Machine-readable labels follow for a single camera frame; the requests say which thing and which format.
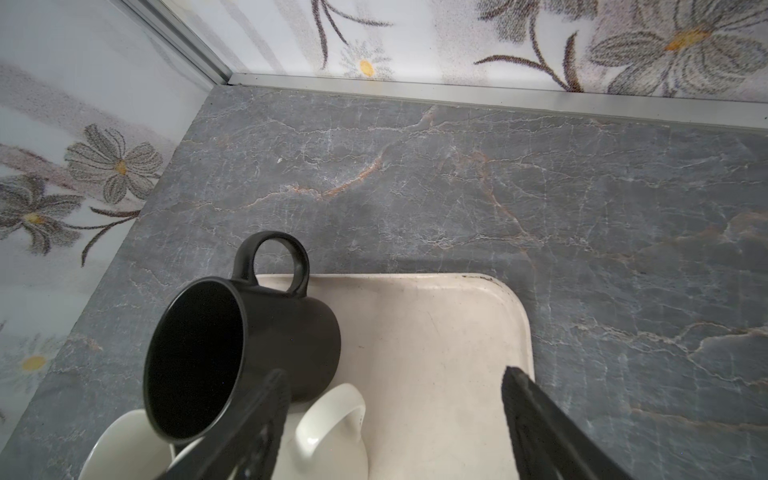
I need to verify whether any beige rectangular serving tray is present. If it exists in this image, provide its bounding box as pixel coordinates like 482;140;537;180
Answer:
308;274;534;479

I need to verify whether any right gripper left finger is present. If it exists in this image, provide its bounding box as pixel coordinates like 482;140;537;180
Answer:
160;369;290;479

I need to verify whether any plain white mug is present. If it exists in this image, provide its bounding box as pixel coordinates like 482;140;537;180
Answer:
170;383;369;479

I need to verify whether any black mug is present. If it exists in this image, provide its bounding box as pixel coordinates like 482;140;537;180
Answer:
143;231;342;443

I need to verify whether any white mug grey rim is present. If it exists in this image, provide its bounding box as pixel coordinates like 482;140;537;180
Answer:
79;409;175;480

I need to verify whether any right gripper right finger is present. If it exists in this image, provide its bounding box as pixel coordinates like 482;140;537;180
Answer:
501;366;630;480

